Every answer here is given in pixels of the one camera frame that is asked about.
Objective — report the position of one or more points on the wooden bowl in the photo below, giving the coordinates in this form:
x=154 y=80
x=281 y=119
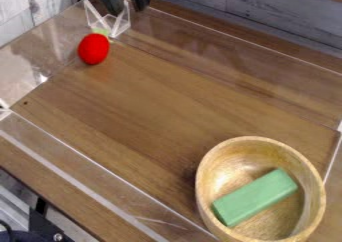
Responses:
x=237 y=162

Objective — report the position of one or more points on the red plush strawberry toy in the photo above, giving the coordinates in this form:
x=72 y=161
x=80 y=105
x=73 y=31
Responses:
x=94 y=47

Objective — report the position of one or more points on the black metal clamp bracket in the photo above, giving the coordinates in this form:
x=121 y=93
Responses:
x=42 y=227

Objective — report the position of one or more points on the green rectangular block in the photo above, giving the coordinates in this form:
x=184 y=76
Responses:
x=244 y=203

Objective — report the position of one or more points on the clear acrylic barrier wall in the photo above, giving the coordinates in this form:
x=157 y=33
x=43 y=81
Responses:
x=106 y=138

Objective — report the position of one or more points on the clear acrylic corner bracket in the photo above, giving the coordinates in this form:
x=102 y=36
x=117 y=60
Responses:
x=109 y=25

